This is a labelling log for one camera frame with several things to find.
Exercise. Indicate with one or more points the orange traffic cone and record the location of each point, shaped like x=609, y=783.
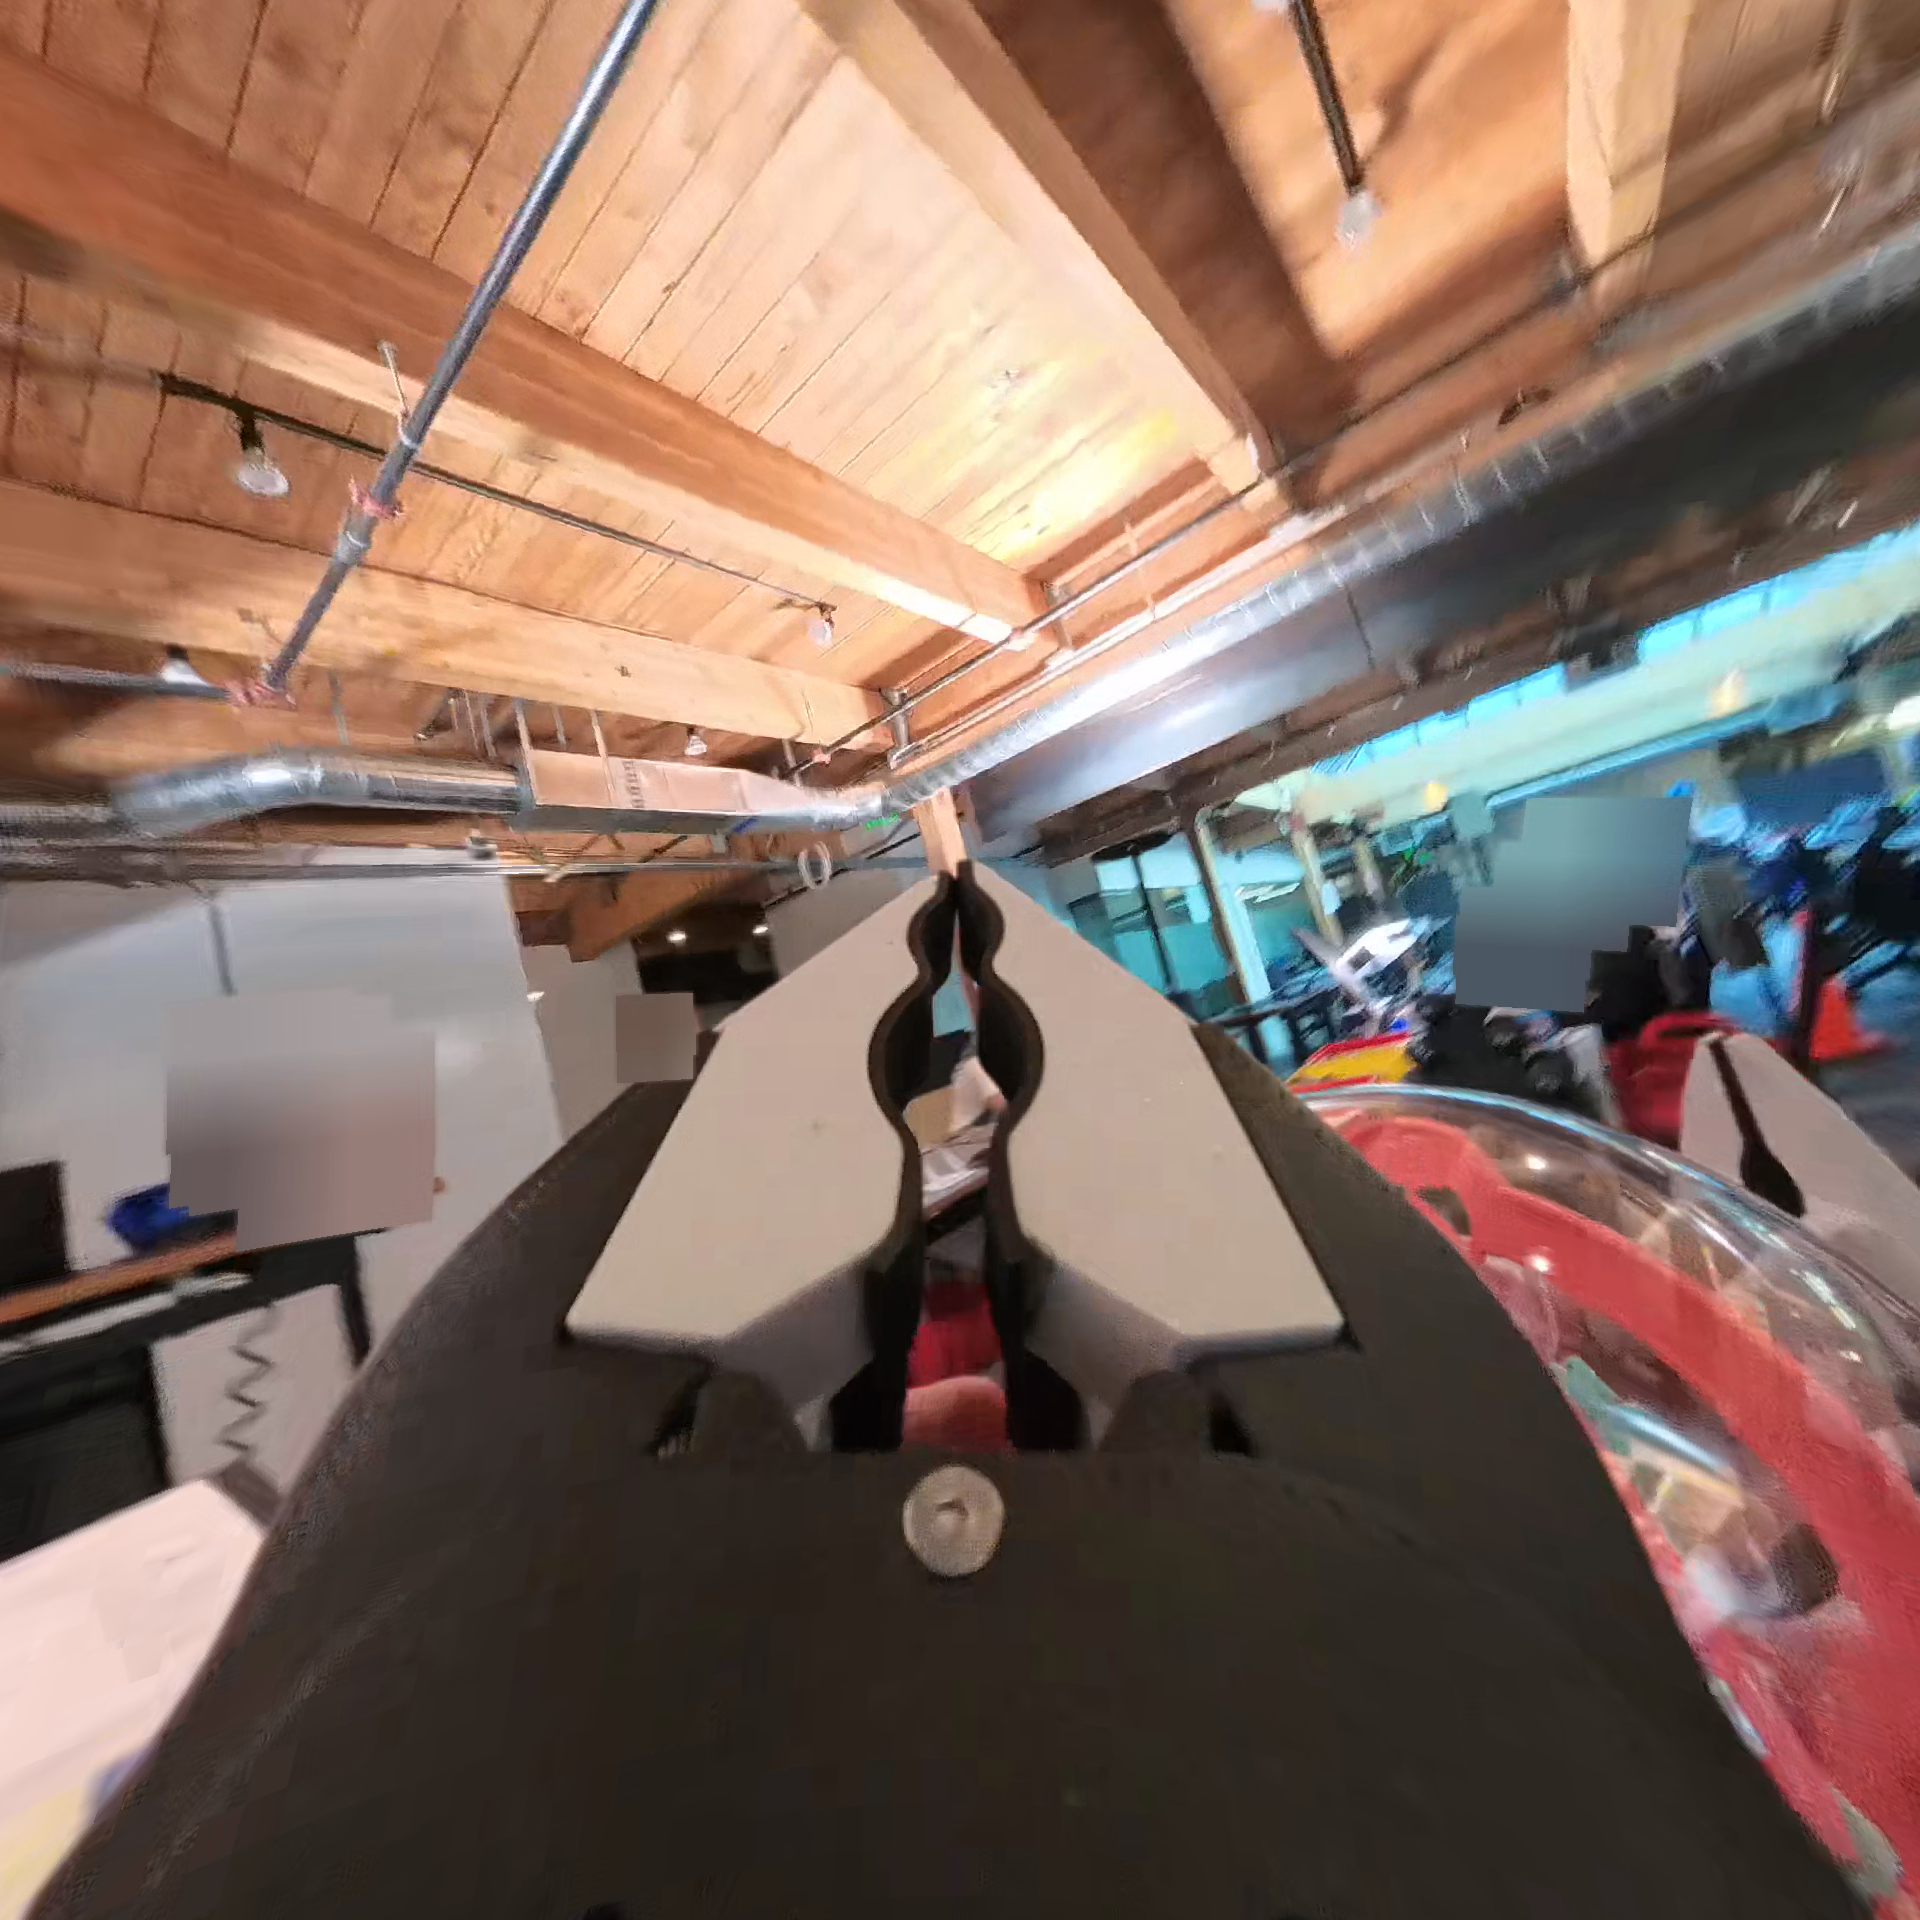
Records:
x=1847, y=1019

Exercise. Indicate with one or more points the person's left hand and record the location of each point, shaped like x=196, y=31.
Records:
x=956, y=1417

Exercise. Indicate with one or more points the clear maze ball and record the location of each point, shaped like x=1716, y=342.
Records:
x=1694, y=1350

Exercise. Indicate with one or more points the wooden desk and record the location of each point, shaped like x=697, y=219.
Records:
x=91, y=1298

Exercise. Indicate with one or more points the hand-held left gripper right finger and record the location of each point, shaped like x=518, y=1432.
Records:
x=1155, y=1201

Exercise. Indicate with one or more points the black lighting track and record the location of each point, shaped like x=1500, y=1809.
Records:
x=570, y=518

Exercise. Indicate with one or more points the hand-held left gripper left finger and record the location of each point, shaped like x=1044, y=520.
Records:
x=751, y=1201

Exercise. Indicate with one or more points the red storage bin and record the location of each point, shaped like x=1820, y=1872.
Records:
x=1674, y=1066

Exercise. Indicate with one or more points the silver ventilation duct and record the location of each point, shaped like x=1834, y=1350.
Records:
x=1500, y=510

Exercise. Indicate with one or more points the silver ceiling pipe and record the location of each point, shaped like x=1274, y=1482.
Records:
x=451, y=346

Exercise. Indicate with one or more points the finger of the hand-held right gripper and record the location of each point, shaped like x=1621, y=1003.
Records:
x=1861, y=1201
x=1710, y=1126

